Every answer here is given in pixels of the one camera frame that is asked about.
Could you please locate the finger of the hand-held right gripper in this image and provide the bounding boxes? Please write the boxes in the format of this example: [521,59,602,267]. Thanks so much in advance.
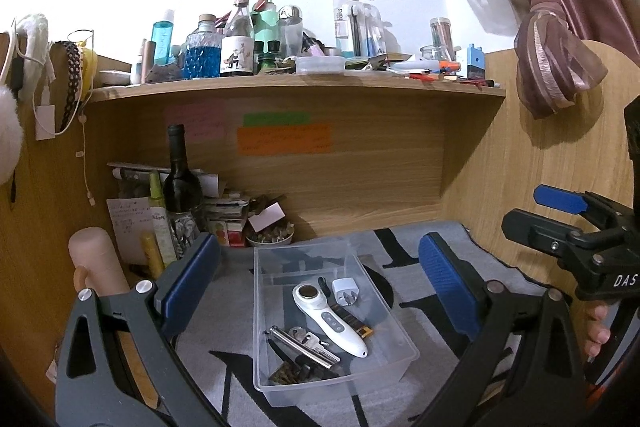
[532,184,632,230]
[501,208,577,260]

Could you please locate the toothbrush blister pack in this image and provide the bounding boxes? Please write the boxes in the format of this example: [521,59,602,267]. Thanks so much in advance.
[332,0,376,58]
[364,4,387,58]

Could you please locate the white handheld massager device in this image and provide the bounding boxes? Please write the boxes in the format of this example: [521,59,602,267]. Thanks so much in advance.
[291,282,369,359]

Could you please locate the pink sticky note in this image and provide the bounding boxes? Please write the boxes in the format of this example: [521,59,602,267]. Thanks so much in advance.
[165,104,228,142]

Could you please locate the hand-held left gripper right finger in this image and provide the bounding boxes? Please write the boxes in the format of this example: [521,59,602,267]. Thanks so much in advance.
[415,232,587,427]

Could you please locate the bowl of small trinkets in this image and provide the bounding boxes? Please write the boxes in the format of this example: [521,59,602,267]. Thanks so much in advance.
[244,222,296,249]

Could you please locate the white fluffy earmuffs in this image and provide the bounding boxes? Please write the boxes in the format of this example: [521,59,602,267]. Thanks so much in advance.
[0,13,52,186]

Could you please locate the green sticky note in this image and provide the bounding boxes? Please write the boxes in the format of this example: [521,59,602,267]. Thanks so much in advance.
[243,112,311,126]

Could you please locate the clear plastic lidded container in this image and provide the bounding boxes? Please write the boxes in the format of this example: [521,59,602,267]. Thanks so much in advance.
[295,55,346,75]

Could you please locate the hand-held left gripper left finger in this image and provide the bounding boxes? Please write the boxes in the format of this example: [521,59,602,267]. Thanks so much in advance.
[54,232,226,427]

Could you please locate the bunch of silver keys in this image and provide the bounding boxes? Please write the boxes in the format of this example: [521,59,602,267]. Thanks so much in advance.
[287,326,335,352]

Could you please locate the wooden shelf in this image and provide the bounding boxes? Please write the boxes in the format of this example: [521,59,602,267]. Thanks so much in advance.
[87,67,507,104]

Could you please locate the black patterned headband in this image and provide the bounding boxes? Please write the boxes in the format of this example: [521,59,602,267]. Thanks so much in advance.
[60,41,84,134]

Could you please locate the silver metal bar tool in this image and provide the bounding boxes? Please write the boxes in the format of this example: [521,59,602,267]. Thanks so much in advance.
[265,327,342,367]

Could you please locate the dark green ink bottle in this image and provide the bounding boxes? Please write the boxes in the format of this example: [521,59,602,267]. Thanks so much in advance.
[257,39,283,75]

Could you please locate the brown rock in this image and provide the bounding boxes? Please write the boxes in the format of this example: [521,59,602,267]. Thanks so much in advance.
[145,63,183,84]

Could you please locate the orange sticky note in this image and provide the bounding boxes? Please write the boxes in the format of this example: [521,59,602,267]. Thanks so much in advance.
[236,124,333,156]

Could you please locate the tall blue liquid bottle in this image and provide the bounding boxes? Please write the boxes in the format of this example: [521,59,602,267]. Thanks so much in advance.
[151,9,176,68]

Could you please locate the white marker with orange cap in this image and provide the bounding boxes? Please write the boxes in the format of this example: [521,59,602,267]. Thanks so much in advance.
[390,59,461,75]

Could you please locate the mauve striped curtain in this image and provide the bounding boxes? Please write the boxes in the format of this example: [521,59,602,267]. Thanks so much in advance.
[415,0,640,120]

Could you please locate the person's right hand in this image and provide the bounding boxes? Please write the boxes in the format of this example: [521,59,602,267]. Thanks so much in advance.
[582,301,612,360]

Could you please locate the yellow-green spray bottle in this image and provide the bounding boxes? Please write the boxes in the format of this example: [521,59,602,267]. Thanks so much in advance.
[147,172,179,265]

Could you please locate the mint green pump bottle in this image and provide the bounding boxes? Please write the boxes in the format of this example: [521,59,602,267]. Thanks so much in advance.
[251,0,281,58]

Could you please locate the glass jar of sticks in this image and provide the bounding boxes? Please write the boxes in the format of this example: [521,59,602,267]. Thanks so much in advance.
[430,17,453,60]

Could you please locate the yellow hair band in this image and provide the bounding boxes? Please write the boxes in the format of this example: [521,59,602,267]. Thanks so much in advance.
[80,47,99,91]

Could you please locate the handwritten paper note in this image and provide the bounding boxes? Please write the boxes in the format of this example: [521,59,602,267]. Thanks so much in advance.
[106,196,153,267]

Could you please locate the grey patterned mat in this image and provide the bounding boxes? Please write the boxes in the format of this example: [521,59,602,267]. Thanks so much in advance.
[172,221,553,427]

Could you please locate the white round jar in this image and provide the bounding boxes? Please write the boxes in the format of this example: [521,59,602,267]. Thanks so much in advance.
[98,69,132,88]

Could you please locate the blue pencil sharpener box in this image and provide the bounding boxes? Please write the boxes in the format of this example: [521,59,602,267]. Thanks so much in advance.
[466,43,487,80]

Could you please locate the faceted glass bottle blue liquid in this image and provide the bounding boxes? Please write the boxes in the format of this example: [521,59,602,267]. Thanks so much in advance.
[184,14,223,80]

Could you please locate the clear plastic bin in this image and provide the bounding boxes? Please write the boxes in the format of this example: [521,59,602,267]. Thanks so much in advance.
[252,234,421,408]

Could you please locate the thin white cable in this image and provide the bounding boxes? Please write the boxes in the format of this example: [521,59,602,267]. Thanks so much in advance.
[75,114,97,206]

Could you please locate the pink card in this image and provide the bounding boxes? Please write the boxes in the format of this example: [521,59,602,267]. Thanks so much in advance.
[248,202,286,233]

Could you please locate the dark wine bottle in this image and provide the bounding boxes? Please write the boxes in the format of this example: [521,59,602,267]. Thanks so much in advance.
[162,124,206,258]

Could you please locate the yellow bottle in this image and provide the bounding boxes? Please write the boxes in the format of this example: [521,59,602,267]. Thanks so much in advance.
[140,232,166,279]

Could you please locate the clear bottle with silver cap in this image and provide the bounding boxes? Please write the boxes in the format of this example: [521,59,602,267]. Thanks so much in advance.
[278,5,304,58]

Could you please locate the white charger plug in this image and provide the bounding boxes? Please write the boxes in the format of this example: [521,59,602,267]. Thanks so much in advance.
[331,277,362,307]

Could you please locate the beige cylindrical flask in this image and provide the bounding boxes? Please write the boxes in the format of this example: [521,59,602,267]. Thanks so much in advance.
[68,227,132,299]

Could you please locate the stack of small boxes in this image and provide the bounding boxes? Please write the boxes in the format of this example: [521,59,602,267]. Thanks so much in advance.
[202,189,252,249]

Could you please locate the white hanging charger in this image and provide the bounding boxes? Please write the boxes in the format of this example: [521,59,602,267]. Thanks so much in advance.
[35,104,57,142]

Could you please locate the clear bottle with illustrated label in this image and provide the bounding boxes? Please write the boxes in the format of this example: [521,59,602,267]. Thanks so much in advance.
[220,0,254,76]

